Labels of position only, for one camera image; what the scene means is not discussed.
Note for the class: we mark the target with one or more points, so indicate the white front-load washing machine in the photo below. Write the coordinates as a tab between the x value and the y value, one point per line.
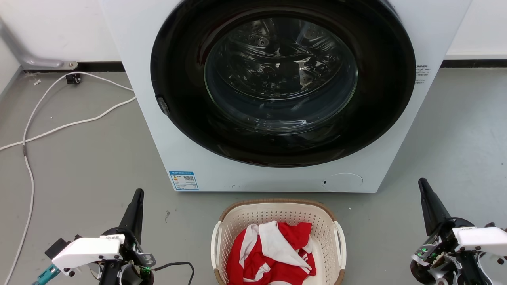
396	130

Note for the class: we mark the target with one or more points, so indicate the black text warning label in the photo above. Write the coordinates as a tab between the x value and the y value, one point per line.
422	74

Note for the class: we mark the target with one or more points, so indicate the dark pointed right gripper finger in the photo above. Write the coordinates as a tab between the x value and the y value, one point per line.
432	209

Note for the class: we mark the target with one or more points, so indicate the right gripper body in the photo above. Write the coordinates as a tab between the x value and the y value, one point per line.
439	253

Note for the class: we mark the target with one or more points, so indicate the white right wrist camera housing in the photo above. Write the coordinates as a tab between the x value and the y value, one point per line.
481	237

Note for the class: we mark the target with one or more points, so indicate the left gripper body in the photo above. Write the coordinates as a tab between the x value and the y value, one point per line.
132	259

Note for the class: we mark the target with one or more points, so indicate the cream perforated plastic laundry basket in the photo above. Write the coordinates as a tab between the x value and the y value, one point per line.
323	229

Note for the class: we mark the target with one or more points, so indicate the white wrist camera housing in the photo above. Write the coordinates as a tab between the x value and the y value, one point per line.
481	237
85	251

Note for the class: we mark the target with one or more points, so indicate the round black glass washer door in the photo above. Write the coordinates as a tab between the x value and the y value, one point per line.
190	118

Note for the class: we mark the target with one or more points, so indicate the red and white garment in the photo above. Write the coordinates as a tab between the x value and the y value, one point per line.
285	273

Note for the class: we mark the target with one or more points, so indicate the blue energy label sticker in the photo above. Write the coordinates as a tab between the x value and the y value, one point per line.
183	180

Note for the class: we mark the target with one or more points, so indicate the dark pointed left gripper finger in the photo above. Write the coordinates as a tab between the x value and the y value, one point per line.
134	215

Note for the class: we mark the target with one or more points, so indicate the round white filter cover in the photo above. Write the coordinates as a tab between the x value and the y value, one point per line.
342	182

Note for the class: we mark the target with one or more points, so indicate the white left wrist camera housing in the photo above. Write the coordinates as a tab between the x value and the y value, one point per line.
85	251

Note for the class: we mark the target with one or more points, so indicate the small black caster wheel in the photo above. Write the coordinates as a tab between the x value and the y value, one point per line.
73	78

